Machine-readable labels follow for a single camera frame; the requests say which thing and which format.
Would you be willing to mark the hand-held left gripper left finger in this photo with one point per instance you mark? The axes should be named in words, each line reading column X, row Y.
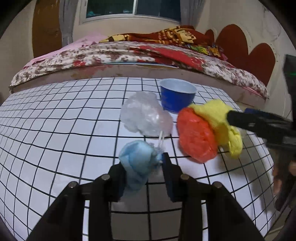
column 115, row 183

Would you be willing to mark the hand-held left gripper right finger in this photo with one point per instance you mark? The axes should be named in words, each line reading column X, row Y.
column 167, row 176

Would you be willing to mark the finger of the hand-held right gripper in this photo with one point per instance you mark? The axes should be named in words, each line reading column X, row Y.
column 259, row 128
column 266, row 115

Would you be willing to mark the light blue plastic bag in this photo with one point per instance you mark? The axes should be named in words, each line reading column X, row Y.
column 138, row 160

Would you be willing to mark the yellow cloth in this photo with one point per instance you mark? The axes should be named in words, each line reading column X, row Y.
column 217, row 115

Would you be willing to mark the orange plastic bag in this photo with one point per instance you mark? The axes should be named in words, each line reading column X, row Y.
column 196, row 136

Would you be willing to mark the clear plastic bag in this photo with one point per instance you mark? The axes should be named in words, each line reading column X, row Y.
column 145, row 113

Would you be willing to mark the blue paper cup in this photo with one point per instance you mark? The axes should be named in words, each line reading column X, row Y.
column 175, row 99

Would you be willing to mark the person's right hand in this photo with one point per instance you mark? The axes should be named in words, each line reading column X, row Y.
column 277, row 180

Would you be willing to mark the white checked tablecloth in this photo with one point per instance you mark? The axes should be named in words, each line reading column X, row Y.
column 57, row 139

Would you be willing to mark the red scalloped headboard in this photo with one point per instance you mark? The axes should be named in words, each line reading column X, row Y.
column 238, row 46

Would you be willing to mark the colourful printed pillow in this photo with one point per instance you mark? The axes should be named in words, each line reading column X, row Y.
column 208, row 49

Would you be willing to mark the red patterned blanket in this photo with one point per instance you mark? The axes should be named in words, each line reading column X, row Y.
column 173, row 34

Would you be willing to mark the grey curtain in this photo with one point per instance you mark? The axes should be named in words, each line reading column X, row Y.
column 67, row 23
column 188, row 14

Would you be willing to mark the mattress with floral sheet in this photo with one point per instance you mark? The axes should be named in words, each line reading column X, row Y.
column 92, row 53

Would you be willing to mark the pink cloth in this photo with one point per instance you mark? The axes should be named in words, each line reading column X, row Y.
column 85, row 40

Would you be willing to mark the brown wooden door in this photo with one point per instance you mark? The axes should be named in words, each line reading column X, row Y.
column 46, row 27

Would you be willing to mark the wide sliding glass window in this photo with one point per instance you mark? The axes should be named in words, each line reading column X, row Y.
column 111, row 9

